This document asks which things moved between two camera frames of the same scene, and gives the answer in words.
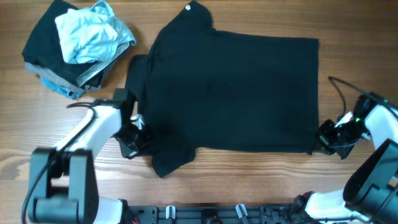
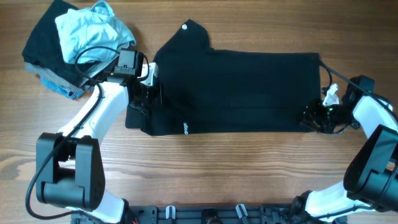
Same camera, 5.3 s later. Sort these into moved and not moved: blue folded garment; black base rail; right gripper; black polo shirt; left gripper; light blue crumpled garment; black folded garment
Moved: black polo shirt; right gripper; left gripper
Not moved: black folded garment; light blue crumpled garment; black base rail; blue folded garment
